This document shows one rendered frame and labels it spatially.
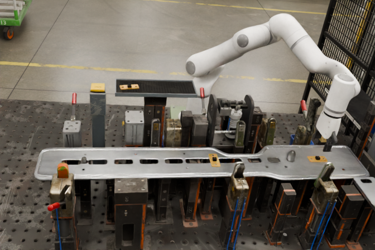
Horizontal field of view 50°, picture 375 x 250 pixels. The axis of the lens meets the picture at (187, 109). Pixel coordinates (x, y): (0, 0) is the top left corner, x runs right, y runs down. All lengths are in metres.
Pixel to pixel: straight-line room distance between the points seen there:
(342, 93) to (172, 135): 0.71
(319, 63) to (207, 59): 0.59
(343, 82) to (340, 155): 0.43
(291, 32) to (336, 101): 0.33
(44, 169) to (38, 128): 0.79
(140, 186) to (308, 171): 0.71
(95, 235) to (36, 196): 0.36
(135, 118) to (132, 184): 0.34
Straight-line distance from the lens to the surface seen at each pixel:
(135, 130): 1.71
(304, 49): 1.69
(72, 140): 1.75
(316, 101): 1.85
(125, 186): 1.50
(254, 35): 1.79
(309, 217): 1.80
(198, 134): 1.80
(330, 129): 1.72
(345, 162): 1.92
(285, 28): 1.72
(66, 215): 1.52
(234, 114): 1.83
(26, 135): 2.36
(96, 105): 1.86
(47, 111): 2.55
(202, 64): 2.03
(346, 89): 1.65
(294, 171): 1.75
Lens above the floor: 2.04
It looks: 31 degrees down
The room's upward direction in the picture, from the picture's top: 7 degrees clockwise
